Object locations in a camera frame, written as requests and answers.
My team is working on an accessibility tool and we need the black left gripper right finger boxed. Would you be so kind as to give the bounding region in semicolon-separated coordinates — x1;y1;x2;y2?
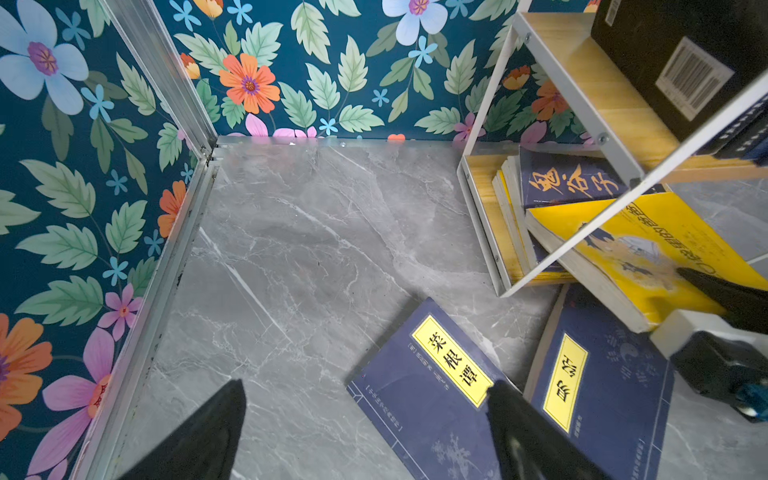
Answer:
487;380;609;479

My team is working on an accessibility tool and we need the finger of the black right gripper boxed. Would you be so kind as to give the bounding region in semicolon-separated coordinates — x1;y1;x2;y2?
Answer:
676;267;767;334

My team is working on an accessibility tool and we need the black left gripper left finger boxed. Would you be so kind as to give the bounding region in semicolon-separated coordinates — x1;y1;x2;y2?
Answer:
122;380;247;480

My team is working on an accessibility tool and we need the navy book large yellow label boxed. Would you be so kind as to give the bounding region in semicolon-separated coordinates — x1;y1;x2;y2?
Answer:
523;283;675;479

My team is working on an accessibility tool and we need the white metal wooden book shelf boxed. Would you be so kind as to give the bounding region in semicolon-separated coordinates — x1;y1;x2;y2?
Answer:
457;1;767;298

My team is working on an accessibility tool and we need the black Murphy's law book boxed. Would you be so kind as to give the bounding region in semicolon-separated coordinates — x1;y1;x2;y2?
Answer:
591;0;767;140

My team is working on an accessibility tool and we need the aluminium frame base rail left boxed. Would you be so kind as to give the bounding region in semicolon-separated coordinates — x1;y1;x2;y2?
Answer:
70;157;219;480

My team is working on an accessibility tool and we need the aluminium frame corner post left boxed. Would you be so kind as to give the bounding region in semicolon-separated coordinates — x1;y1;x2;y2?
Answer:
101;0;218;163

